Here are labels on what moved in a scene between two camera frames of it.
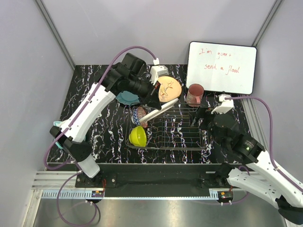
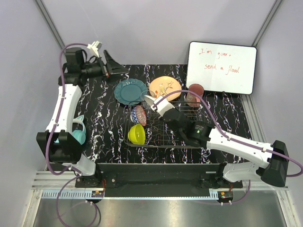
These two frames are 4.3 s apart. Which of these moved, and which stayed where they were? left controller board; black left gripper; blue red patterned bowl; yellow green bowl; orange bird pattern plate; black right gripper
Moved: black right gripper; black left gripper
Stayed: yellow green bowl; blue red patterned bowl; orange bird pattern plate; left controller board
